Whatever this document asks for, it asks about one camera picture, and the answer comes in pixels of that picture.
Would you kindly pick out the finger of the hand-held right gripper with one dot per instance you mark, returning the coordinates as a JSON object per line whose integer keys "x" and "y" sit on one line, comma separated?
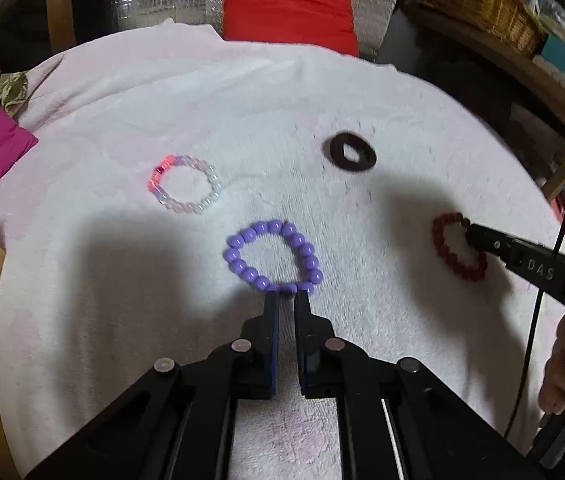
{"x": 487, "y": 242}

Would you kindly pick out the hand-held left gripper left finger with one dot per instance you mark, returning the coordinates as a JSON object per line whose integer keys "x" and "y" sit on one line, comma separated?
{"x": 273, "y": 340}

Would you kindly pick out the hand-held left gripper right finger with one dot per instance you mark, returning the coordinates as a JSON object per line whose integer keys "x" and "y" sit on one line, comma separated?
{"x": 303, "y": 330}

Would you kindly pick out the pale pink embossed towel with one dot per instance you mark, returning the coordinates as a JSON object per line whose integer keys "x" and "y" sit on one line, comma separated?
{"x": 112, "y": 285}

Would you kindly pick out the dark wooden shelf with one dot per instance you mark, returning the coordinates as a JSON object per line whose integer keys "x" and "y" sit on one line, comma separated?
{"x": 512, "y": 60}

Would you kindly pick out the wicker basket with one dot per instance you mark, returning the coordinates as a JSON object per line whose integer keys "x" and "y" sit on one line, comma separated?
{"x": 502, "y": 10}

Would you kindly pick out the red cushion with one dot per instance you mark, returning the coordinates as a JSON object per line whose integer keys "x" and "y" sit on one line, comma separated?
{"x": 287, "y": 5}

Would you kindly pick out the patterned beige cloth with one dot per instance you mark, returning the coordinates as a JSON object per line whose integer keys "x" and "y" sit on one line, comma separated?
{"x": 10, "y": 92}

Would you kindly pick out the wooden chair frame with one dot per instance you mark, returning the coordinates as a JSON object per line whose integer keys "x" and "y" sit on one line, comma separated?
{"x": 57, "y": 0}

